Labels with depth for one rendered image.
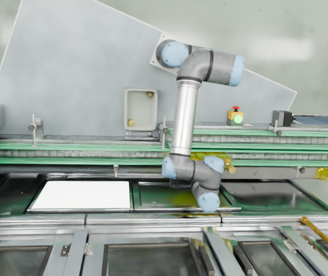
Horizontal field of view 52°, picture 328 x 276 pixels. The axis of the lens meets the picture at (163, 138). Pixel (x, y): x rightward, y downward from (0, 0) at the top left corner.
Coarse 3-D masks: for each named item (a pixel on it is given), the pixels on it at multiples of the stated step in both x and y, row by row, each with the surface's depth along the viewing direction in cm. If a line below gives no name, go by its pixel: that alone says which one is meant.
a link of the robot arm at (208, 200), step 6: (198, 186) 128; (198, 192) 123; (204, 192) 121; (210, 192) 120; (216, 192) 121; (198, 198) 121; (204, 198) 118; (210, 198) 118; (216, 198) 119; (198, 204) 122; (204, 204) 119; (210, 204) 119; (216, 204) 119; (204, 210) 120; (210, 210) 120
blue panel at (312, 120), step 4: (296, 120) 226; (300, 120) 226; (304, 120) 227; (308, 120) 228; (312, 120) 229; (316, 120) 230; (320, 120) 231; (324, 120) 231; (316, 124) 214; (320, 124) 215; (324, 124) 216
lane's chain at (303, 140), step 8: (168, 128) 179; (168, 136) 180; (200, 136) 182; (208, 136) 183; (216, 136) 183; (224, 136) 184; (232, 136) 184; (240, 136) 185; (248, 136) 186; (256, 136) 186; (264, 136) 187; (272, 136) 187; (280, 136) 188; (288, 136) 188; (296, 136) 189; (304, 136) 190; (312, 136) 190; (304, 144) 191; (312, 144) 191; (320, 144) 192
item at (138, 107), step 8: (128, 96) 183; (136, 96) 184; (144, 96) 184; (128, 104) 184; (136, 104) 185; (144, 104) 185; (152, 104) 186; (128, 112) 185; (136, 112) 186; (144, 112) 186; (152, 112) 186; (128, 120) 186; (136, 120) 187; (144, 120) 188; (152, 120) 187; (128, 128) 180; (136, 128) 181; (144, 128) 182; (152, 128) 182
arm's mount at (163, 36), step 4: (160, 36) 176; (164, 36) 177; (168, 36) 177; (160, 40) 177; (164, 40) 177; (176, 40) 178; (156, 48) 178; (152, 56) 179; (152, 60) 179; (156, 60) 179; (152, 64) 180; (156, 64) 180; (164, 68) 181; (168, 68) 181; (172, 68) 182; (176, 68) 182; (172, 72) 182; (176, 72) 182
